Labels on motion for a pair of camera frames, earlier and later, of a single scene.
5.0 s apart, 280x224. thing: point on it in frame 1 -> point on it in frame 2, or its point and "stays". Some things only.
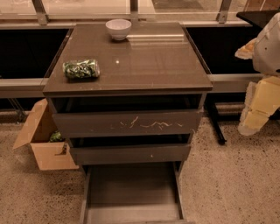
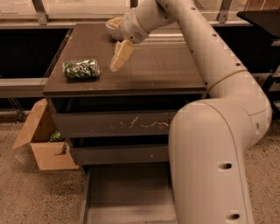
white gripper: [268, 52] -> [130, 25]
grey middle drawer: [112, 154] stays
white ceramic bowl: [118, 28] stays
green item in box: [56, 136] stays
